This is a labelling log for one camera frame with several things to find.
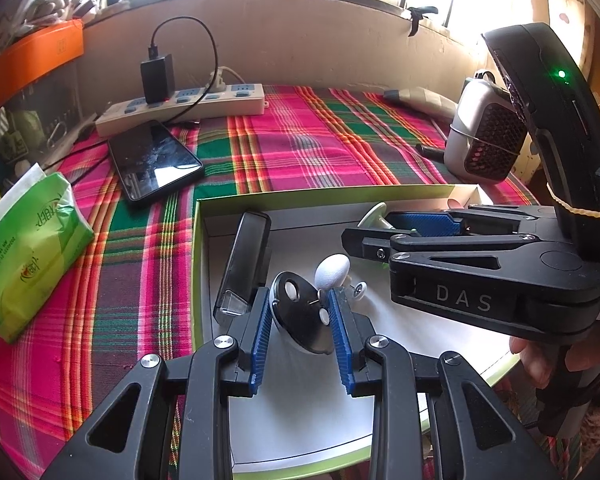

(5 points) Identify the green and white suction knob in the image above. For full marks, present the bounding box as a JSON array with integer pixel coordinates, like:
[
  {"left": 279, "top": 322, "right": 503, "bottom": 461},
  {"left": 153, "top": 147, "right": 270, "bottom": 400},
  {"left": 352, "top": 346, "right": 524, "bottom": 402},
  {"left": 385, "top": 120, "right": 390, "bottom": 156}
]
[{"left": 356, "top": 202, "right": 420, "bottom": 237}]

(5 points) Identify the white mushroom-shaped knob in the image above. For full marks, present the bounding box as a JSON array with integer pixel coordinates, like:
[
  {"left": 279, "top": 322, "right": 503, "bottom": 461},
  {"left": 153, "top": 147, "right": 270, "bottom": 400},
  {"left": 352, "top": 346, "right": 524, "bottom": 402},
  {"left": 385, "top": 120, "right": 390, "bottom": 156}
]
[{"left": 314, "top": 254, "right": 367, "bottom": 301}]

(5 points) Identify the black and white round disc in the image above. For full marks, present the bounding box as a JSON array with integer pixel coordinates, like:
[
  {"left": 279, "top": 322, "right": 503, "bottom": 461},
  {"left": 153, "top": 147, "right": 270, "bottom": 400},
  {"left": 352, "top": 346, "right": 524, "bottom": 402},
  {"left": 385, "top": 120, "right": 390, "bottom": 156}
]
[{"left": 270, "top": 271, "right": 334, "bottom": 356}]

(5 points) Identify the person's right hand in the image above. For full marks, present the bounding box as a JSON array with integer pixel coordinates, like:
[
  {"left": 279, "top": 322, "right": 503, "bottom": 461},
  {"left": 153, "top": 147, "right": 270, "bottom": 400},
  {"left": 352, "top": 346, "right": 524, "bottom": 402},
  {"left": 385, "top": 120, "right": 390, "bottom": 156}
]
[{"left": 509, "top": 322, "right": 600, "bottom": 389}]

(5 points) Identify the grey portable fan heater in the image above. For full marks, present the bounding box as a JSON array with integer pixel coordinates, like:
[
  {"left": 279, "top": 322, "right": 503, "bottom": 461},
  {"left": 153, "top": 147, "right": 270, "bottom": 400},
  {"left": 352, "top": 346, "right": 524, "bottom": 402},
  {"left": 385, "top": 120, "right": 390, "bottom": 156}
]
[{"left": 443, "top": 70, "right": 528, "bottom": 184}]

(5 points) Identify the green and white cardboard tray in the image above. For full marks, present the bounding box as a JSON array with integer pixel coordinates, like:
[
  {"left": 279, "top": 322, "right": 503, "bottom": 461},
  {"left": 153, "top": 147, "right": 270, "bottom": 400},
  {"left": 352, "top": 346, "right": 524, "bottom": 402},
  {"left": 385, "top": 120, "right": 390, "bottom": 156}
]
[{"left": 193, "top": 184, "right": 516, "bottom": 479}]

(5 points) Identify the pink green plaid bedsheet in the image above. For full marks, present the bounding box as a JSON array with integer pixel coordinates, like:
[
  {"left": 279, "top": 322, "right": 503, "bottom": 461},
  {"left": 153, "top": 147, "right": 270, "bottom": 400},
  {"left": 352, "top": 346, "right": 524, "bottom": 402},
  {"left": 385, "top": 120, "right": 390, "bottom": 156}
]
[{"left": 0, "top": 84, "right": 541, "bottom": 480}]

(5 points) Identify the black rectangular lighter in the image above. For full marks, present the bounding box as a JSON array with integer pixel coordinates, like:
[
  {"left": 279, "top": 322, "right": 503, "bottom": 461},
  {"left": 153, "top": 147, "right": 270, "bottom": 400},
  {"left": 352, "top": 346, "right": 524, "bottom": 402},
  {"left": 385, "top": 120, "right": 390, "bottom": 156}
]
[{"left": 213, "top": 211, "right": 271, "bottom": 330}]

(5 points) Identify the black clip on windowsill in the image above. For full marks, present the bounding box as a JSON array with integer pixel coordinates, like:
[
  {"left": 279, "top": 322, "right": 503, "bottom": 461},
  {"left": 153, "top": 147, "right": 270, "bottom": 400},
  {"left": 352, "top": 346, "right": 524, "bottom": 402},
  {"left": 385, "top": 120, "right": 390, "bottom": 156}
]
[{"left": 407, "top": 6, "right": 439, "bottom": 37}]

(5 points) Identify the green tissue pack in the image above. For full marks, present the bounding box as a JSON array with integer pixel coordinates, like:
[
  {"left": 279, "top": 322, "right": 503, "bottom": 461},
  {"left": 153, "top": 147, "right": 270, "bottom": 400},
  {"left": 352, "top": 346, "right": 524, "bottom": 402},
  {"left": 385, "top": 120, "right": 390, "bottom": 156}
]
[{"left": 0, "top": 165, "right": 94, "bottom": 344}]

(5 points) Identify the black smartphone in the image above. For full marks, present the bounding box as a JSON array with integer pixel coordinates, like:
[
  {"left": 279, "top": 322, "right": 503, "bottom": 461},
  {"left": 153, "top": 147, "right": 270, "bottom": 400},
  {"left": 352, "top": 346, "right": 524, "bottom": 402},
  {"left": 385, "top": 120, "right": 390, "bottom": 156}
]
[{"left": 107, "top": 120, "right": 206, "bottom": 207}]

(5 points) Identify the white power strip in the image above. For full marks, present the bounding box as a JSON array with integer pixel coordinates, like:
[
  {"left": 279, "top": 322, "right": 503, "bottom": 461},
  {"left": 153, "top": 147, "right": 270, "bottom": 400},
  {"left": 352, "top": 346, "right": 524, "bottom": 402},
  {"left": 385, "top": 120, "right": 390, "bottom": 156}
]
[{"left": 95, "top": 84, "right": 265, "bottom": 138}]

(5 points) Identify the black charger adapter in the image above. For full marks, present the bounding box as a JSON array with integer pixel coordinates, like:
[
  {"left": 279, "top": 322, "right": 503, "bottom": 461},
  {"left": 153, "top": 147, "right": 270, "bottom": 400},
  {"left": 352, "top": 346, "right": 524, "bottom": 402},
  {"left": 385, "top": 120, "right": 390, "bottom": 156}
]
[{"left": 140, "top": 44, "right": 175, "bottom": 104}]

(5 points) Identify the orange box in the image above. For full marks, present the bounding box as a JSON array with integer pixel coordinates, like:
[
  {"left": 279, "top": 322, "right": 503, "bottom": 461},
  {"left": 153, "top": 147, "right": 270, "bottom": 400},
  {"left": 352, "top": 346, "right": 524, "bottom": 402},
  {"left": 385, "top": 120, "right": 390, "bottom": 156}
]
[{"left": 0, "top": 20, "right": 84, "bottom": 107}]

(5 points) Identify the white plug with cable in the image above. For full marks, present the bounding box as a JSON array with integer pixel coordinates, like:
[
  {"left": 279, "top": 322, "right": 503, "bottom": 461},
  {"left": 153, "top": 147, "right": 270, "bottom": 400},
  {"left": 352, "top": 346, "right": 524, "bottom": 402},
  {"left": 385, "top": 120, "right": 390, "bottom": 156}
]
[{"left": 210, "top": 65, "right": 245, "bottom": 92}]

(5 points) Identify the black charger cable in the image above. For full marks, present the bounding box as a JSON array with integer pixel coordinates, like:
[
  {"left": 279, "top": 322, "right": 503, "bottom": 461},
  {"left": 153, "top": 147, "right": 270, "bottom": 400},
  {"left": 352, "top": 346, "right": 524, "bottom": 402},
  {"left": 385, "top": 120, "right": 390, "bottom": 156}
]
[{"left": 149, "top": 15, "right": 220, "bottom": 125}]

